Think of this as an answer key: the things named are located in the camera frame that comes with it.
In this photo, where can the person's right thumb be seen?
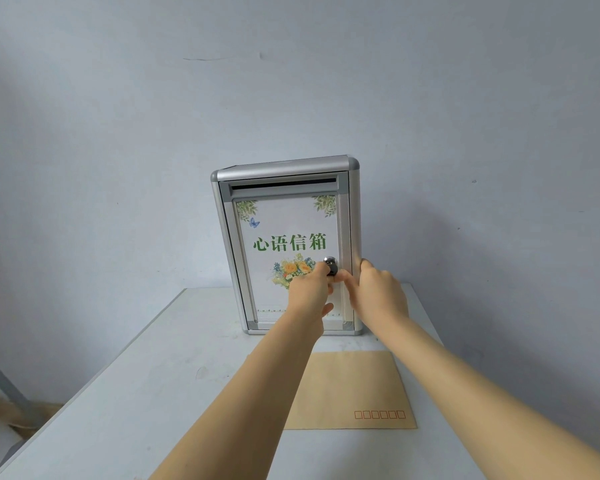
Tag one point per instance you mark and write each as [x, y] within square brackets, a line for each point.
[346, 282]

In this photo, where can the person's left thumb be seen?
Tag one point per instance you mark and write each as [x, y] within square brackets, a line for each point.
[328, 310]

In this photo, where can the person's left hand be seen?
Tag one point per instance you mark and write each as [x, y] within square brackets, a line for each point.
[307, 294]

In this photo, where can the dark key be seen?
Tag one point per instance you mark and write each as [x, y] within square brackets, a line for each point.
[333, 270]

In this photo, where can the brown paper envelope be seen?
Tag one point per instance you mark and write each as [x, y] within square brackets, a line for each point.
[350, 389]

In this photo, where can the person's left forearm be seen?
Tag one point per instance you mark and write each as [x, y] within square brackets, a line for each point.
[252, 404]

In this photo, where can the silver floral letter box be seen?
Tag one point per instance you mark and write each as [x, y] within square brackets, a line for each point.
[280, 229]

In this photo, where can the person's right hand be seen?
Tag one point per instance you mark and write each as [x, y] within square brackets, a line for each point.
[380, 297]

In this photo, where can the person's right forearm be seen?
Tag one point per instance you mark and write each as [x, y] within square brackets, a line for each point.
[480, 399]

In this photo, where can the grey metal bar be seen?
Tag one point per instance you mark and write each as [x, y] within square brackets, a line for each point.
[10, 387]

